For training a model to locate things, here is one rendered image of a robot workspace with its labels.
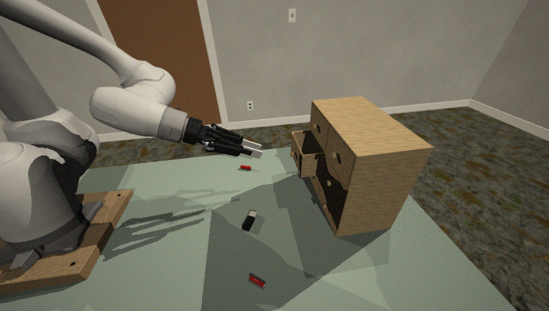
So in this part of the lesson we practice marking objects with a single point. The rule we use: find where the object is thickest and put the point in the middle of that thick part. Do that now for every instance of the black and white eraser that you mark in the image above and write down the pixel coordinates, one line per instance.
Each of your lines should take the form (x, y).
(249, 220)

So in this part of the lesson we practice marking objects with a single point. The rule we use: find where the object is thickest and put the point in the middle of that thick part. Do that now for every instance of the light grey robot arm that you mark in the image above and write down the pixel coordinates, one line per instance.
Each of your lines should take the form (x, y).
(49, 148)

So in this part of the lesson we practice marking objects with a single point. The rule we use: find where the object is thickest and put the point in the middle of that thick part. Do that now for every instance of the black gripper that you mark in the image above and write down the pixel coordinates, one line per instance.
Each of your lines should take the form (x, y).
(219, 140)

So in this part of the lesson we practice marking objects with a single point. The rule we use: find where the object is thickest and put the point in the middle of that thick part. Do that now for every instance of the small wooden chest of drawers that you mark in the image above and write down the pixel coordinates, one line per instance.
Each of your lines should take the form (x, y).
(388, 160)

